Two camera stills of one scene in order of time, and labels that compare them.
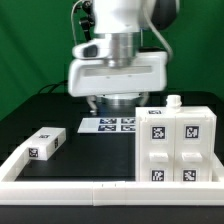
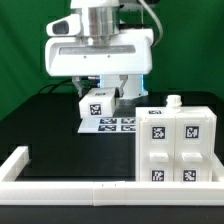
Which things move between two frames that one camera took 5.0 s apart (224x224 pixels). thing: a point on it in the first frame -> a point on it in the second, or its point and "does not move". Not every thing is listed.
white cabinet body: [174, 143] does not move
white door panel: [194, 147] does not move
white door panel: [157, 148] does not move
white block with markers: [42, 144] -> [98, 103]
